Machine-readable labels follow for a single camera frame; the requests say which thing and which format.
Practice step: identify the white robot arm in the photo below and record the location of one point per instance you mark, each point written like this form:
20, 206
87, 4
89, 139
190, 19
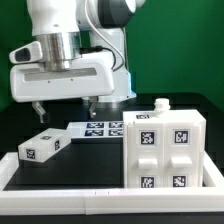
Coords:
79, 51

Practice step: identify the white U-shaped fence frame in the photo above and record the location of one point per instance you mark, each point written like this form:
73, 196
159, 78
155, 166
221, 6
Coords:
209, 198

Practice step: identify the white cabinet top block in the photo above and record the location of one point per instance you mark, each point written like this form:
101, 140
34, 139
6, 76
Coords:
44, 145

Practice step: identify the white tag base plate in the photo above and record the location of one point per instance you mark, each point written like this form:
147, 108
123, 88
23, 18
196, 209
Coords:
96, 129

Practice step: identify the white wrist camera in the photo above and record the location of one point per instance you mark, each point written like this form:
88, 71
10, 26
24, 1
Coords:
31, 52

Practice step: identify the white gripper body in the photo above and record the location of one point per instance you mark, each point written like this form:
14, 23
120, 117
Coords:
91, 75

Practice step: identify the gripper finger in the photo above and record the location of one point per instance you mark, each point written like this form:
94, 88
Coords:
39, 109
93, 104

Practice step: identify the white cabinet body box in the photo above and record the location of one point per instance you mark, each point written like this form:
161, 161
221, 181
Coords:
163, 147

